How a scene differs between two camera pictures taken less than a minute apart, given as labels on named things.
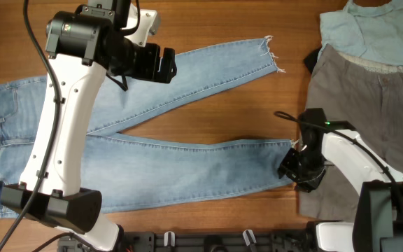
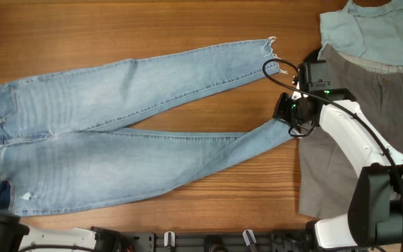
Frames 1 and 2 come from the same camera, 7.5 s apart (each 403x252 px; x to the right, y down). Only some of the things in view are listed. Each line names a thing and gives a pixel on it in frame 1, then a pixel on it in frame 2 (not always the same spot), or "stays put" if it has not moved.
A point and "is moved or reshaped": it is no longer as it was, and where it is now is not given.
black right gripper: x=305 y=183 -> x=280 y=112
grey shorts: x=385 y=102 stays put
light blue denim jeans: x=129 y=171 is moved or reshaped
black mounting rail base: x=202 y=241 stays put
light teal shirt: x=392 y=34 stays put
